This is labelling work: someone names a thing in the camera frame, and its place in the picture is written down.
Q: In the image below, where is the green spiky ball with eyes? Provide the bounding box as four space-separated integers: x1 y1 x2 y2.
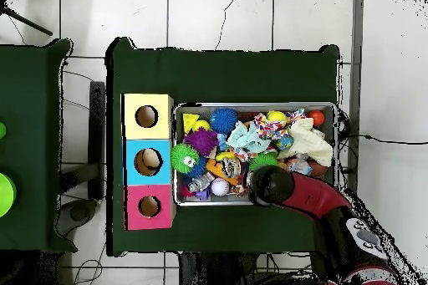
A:
170 143 201 175

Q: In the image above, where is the wooden box with three holes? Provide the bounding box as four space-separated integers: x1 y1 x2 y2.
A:
120 93 176 232

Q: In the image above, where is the shallow clear mesh bin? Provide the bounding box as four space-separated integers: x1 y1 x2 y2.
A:
172 101 338 206

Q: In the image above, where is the purple spiky toy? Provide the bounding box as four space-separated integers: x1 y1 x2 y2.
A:
183 127 220 157

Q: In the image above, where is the blue spiky ball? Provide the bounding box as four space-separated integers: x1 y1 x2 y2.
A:
209 108 239 135
182 155 208 179

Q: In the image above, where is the crushed silver drink can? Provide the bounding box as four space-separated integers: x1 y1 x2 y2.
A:
220 156 242 179

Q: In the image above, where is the light blue cloth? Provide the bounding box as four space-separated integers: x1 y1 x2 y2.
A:
226 120 271 154

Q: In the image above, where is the plain green spiky ball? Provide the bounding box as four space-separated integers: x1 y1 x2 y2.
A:
247 152 279 172

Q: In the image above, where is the colourful patterned cloth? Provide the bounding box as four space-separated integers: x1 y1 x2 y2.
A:
252 108 307 141

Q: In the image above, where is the yellow ball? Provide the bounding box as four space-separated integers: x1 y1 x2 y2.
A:
266 109 288 126

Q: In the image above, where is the cream white cloth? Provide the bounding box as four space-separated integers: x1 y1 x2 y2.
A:
276 117 334 167

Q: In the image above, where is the dark green side tablecloth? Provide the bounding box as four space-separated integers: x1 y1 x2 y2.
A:
0 38 79 253

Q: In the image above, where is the lime green bowl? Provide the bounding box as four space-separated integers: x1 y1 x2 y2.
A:
0 172 17 218

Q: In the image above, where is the black tripod leg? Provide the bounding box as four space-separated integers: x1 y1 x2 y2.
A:
0 3 54 37

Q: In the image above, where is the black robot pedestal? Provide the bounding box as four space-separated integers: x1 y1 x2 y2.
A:
178 252 260 285

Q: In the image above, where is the black cable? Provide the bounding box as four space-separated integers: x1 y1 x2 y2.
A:
344 133 428 146

